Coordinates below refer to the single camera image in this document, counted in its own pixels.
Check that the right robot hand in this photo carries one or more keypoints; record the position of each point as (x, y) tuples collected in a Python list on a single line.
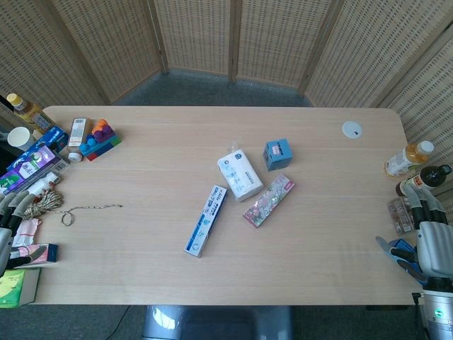
[(432, 244)]

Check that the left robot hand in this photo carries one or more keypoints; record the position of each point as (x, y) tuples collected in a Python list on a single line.
[(4, 226)]

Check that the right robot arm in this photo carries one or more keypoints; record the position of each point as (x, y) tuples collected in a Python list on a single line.
[(438, 311)]

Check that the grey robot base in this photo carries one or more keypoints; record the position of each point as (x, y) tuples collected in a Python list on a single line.
[(216, 323)]

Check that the blue white toothpaste box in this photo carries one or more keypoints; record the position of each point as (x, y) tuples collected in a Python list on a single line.
[(206, 220)]

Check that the pink white packet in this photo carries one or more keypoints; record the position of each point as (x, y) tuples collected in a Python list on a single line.
[(26, 229)]

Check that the pink navy box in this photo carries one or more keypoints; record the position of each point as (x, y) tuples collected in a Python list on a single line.
[(37, 253)]

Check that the clear plastic snack package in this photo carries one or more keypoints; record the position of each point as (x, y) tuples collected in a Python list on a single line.
[(400, 212)]

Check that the green book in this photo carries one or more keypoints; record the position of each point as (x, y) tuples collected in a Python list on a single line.
[(16, 287)]

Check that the purple milk carton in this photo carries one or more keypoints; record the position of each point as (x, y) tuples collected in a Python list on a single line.
[(30, 170)]

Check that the dark soy sauce bottle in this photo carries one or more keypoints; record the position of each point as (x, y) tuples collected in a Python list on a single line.
[(423, 178)]

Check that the yellow juice bottle white cap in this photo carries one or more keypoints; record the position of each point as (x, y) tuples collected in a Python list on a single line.
[(407, 160)]

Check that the white paper cup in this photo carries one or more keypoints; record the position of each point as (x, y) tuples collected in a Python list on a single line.
[(20, 139)]

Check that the blue snack box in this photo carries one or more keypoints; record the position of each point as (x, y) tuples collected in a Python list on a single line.
[(42, 143)]

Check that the brown bottle white label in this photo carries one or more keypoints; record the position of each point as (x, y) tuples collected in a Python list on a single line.
[(78, 136)]

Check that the tea bottle yellow cap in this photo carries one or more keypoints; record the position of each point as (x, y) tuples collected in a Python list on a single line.
[(31, 111)]

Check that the colourful toy building blocks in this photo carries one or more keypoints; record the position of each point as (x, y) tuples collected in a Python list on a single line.
[(101, 140)]

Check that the pink floral box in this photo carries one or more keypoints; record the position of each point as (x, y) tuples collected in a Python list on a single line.
[(269, 200)]

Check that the small blue cube box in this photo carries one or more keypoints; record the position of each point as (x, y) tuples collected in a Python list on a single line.
[(277, 154)]

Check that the white tissue pack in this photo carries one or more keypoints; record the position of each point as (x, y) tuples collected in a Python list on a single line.
[(240, 175)]

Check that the wooden folding screen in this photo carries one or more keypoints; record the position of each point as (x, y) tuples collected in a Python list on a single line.
[(226, 42)]

